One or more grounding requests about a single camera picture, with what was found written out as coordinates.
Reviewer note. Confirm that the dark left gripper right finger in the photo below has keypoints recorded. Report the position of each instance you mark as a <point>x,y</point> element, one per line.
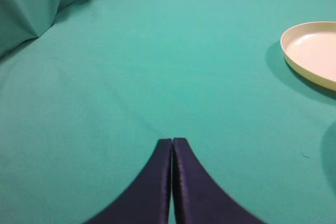
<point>197,197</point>

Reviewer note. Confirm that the yellow plastic plate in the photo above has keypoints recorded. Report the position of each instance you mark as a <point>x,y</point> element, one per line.
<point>309,49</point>

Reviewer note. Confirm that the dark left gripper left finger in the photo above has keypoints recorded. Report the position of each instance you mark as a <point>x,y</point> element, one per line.
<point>147,198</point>

